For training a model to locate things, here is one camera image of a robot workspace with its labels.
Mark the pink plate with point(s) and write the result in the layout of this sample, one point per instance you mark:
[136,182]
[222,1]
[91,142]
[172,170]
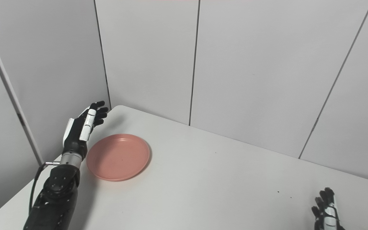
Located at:
[118,157]

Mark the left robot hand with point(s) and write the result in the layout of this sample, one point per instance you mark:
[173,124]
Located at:
[78,134]

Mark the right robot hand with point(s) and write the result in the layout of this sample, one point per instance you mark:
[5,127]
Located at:
[327,212]

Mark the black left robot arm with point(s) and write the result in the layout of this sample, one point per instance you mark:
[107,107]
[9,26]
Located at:
[56,195]

